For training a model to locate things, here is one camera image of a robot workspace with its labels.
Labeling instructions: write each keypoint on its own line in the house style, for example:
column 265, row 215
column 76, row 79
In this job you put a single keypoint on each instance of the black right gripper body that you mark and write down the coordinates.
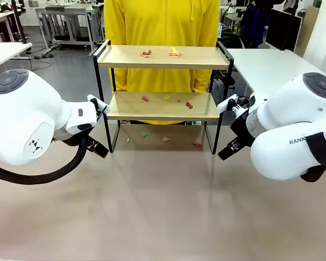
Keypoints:
column 243, row 125

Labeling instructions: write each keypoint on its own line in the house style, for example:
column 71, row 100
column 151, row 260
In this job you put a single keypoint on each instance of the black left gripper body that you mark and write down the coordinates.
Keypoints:
column 88, row 136

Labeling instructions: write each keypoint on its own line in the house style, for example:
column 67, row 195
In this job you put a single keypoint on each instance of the yellow paper scrap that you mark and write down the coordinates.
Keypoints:
column 166, row 98
column 174, row 50

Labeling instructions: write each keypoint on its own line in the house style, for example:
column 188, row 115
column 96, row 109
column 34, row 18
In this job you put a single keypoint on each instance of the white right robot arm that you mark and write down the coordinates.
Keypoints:
column 290, row 136

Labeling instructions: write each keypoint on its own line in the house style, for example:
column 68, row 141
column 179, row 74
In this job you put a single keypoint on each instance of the person's right yellow-sleeved forearm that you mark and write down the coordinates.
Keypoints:
column 121, row 80

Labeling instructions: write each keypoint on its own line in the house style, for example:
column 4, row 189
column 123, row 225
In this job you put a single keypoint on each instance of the person's left yellow-sleeved forearm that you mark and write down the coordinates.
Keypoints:
column 200, row 80

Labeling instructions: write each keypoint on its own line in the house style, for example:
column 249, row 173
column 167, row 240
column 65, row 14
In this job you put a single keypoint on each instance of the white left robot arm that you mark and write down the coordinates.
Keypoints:
column 24, row 119

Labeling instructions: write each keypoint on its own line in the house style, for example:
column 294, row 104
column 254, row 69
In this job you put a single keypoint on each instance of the black office chair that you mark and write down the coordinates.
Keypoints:
column 225, row 80

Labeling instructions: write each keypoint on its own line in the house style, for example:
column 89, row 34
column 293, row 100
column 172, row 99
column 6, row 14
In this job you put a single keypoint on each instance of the blue hanging jacket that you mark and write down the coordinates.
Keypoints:
column 255, row 24

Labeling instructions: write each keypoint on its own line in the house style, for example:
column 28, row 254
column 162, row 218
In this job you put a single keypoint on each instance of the black computer monitor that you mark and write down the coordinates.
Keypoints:
column 284, row 27

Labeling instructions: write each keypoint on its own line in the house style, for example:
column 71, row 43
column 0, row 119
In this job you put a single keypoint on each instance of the black upright stand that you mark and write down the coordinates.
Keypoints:
column 288, row 27

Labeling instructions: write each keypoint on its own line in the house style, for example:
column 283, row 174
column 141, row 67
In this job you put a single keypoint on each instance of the brown cardboard sheet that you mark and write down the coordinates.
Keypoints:
column 307, row 30

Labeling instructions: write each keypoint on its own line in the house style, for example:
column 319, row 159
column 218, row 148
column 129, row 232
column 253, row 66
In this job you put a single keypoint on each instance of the white desk with grey edge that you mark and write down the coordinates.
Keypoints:
column 5, row 51

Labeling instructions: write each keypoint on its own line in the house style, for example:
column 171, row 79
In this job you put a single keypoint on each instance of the person in yellow hoodie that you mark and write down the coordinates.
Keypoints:
column 163, row 24

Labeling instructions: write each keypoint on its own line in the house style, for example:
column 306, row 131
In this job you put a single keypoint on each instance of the black slanted pole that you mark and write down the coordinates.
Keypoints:
column 19, row 24

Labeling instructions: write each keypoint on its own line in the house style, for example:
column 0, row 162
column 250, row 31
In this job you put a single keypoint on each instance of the white desk with clutter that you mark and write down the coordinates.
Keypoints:
column 1, row 16

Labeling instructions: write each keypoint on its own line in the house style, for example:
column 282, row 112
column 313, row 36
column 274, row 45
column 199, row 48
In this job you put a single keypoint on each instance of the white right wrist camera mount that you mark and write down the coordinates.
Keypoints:
column 224, row 105

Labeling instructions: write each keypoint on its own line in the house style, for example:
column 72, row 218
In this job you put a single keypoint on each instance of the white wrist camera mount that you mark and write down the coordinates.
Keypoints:
column 93, row 101
column 224, row 105

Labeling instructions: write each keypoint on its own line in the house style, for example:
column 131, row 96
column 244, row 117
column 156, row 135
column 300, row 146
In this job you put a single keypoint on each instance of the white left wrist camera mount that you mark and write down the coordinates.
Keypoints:
column 93, row 101

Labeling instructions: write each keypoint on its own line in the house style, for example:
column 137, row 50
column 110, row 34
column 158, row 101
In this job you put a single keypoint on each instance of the two-tier wooden black-frame shelf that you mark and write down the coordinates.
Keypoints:
column 163, row 59

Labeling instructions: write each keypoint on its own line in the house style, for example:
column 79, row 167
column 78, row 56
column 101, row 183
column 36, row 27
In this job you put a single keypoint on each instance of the grey metal-frame workbench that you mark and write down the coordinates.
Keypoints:
column 68, row 12

